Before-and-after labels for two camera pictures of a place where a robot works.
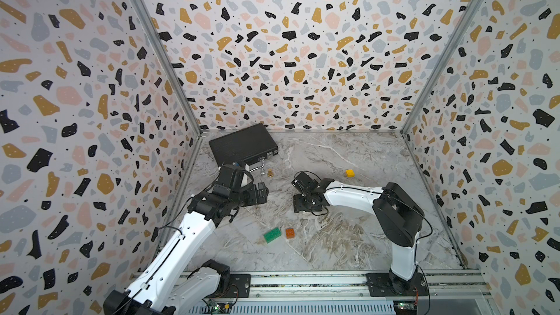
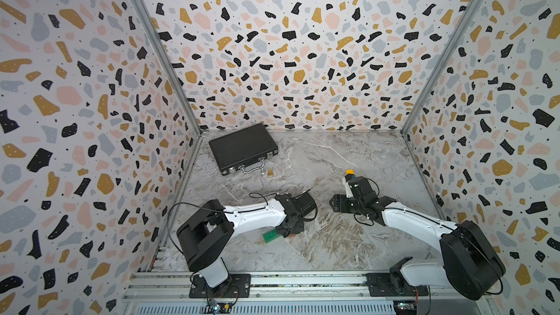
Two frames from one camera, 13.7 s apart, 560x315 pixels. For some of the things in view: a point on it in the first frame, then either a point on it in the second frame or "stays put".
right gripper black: (296, 197) → (337, 203)
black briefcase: (248, 145) stays put
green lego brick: (272, 235) stays put
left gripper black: (254, 199) → (301, 229)
